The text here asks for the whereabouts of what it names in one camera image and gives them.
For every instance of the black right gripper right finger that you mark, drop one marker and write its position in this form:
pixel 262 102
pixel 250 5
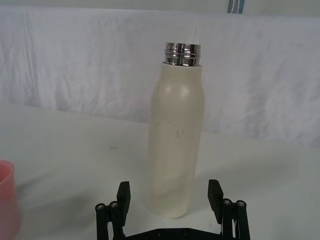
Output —
pixel 215 195

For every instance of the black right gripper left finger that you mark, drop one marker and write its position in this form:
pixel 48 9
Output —
pixel 123 200

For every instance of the cream vacuum bottle steel neck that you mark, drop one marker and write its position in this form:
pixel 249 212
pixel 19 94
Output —
pixel 175 140

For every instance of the pink plastic cup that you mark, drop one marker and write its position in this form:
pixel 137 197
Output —
pixel 7 200

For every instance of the white table cloth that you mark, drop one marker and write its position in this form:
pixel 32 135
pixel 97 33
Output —
pixel 62 155

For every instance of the white curtain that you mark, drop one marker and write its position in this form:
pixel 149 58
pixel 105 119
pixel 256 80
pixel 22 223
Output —
pixel 75 62

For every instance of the grey striped post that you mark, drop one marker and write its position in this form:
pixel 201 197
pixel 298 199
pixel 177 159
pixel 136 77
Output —
pixel 235 6

